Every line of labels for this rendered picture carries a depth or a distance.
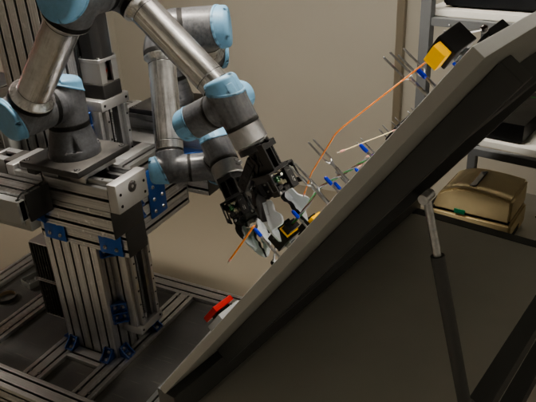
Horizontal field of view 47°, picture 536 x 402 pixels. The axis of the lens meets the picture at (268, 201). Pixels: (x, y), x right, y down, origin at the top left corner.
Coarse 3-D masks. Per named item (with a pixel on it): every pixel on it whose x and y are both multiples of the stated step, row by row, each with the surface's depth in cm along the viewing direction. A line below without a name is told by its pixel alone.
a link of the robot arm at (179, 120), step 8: (192, 104) 131; (200, 104) 129; (176, 112) 135; (184, 112) 132; (192, 112) 130; (200, 112) 129; (176, 120) 133; (184, 120) 132; (192, 120) 130; (200, 120) 129; (208, 120) 128; (176, 128) 134; (184, 128) 133; (192, 128) 132; (200, 128) 131; (208, 128) 131; (216, 128) 131; (184, 136) 134; (192, 136) 134; (200, 136) 135
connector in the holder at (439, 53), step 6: (438, 42) 95; (432, 48) 95; (438, 48) 95; (444, 48) 95; (432, 54) 96; (438, 54) 95; (444, 54) 94; (426, 60) 97; (432, 60) 96; (438, 60) 96; (444, 60) 96; (432, 66) 97; (438, 66) 96
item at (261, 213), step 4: (252, 192) 131; (256, 192) 131; (252, 196) 131; (256, 196) 130; (260, 196) 130; (252, 200) 131; (256, 200) 130; (260, 200) 130; (264, 200) 131; (256, 204) 130; (260, 204) 130; (256, 208) 131; (260, 208) 130; (256, 212) 131; (260, 212) 131; (264, 212) 130; (260, 216) 131; (264, 216) 130; (264, 220) 131
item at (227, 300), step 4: (228, 296) 120; (224, 300) 119; (228, 300) 119; (216, 304) 118; (220, 304) 118; (224, 304) 118; (228, 304) 120; (212, 308) 117; (216, 308) 117; (220, 308) 118; (224, 308) 119; (208, 312) 119; (212, 312) 118; (216, 312) 117; (220, 312) 118; (208, 316) 119; (212, 316) 118; (216, 316) 119; (208, 320) 120
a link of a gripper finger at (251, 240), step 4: (244, 228) 148; (248, 228) 149; (244, 232) 147; (252, 232) 149; (244, 236) 145; (248, 236) 147; (252, 236) 149; (256, 236) 150; (248, 240) 146; (252, 240) 148; (256, 240) 148; (248, 244) 145; (252, 244) 147; (256, 244) 148; (260, 244) 149; (252, 248) 148; (256, 248) 147; (260, 248) 147; (256, 252) 147; (260, 252) 147; (264, 252) 147; (264, 256) 146
